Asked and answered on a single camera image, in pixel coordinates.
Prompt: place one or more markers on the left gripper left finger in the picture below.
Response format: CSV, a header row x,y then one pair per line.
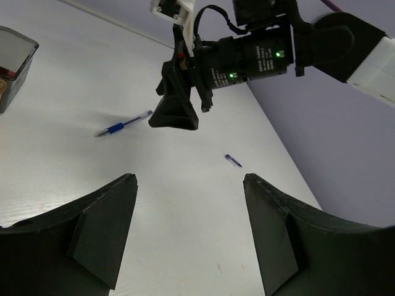
x,y
74,249

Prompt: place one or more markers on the blue ballpoint pen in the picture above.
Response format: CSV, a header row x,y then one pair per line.
x,y
119,126

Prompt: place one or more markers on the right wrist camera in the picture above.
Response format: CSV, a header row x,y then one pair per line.
x,y
179,12

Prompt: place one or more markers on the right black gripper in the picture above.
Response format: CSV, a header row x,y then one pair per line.
x,y
265,52

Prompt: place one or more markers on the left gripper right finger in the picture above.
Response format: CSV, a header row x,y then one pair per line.
x,y
302,250

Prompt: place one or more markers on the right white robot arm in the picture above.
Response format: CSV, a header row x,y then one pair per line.
x,y
338,44

